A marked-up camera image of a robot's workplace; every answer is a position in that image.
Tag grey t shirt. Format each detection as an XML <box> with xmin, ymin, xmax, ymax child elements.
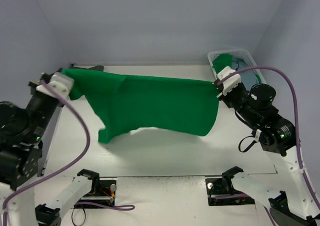
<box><xmin>69</xmin><ymin>64</ymin><xmax>104</xmax><ymax>72</ymax></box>

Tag green t shirt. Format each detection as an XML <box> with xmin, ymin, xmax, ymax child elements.
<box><xmin>212</xmin><ymin>54</ymin><xmax>233</xmax><ymax>74</ymax></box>
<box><xmin>62</xmin><ymin>69</ymin><xmax>219</xmax><ymax>143</ymax></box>

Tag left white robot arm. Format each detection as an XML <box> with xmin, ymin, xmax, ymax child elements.
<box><xmin>0</xmin><ymin>72</ymin><xmax>100</xmax><ymax>225</ymax></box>

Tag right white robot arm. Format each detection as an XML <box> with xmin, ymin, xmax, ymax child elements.
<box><xmin>214</xmin><ymin>80</ymin><xmax>320</xmax><ymax>225</ymax></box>

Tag light blue t shirt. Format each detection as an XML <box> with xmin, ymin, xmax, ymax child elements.
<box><xmin>231</xmin><ymin>57</ymin><xmax>260</xmax><ymax>90</ymax></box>

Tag white laundry basket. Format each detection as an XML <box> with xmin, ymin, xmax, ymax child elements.
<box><xmin>207</xmin><ymin>49</ymin><xmax>266</xmax><ymax>84</ymax></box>

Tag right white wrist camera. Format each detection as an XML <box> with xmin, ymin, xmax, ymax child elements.
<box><xmin>214</xmin><ymin>66</ymin><xmax>242</xmax><ymax>96</ymax></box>

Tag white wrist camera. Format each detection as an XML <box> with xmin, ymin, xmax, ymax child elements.
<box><xmin>47</xmin><ymin>72</ymin><xmax>74</xmax><ymax>99</ymax></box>
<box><xmin>214</xmin><ymin>66</ymin><xmax>242</xmax><ymax>96</ymax></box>

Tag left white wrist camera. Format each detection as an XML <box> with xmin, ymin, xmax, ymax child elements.
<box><xmin>47</xmin><ymin>72</ymin><xmax>74</xmax><ymax>99</ymax></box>

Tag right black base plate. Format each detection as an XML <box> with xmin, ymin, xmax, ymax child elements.
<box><xmin>205</xmin><ymin>177</ymin><xmax>255</xmax><ymax>206</ymax></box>

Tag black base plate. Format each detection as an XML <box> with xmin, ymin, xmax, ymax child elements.
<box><xmin>205</xmin><ymin>177</ymin><xmax>255</xmax><ymax>206</ymax></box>
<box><xmin>74</xmin><ymin>178</ymin><xmax>117</xmax><ymax>209</ymax></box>

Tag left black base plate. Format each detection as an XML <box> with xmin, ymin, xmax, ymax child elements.
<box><xmin>74</xmin><ymin>178</ymin><xmax>117</xmax><ymax>209</ymax></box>

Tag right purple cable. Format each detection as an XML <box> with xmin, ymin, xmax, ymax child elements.
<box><xmin>216</xmin><ymin>66</ymin><xmax>320</xmax><ymax>226</ymax></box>

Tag purple cable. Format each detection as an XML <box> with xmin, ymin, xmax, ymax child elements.
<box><xmin>216</xmin><ymin>66</ymin><xmax>320</xmax><ymax>226</ymax></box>
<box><xmin>1</xmin><ymin>79</ymin><xmax>136</xmax><ymax>226</ymax></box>

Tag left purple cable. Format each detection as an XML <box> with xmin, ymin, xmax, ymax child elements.
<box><xmin>1</xmin><ymin>79</ymin><xmax>136</xmax><ymax>226</ymax></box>

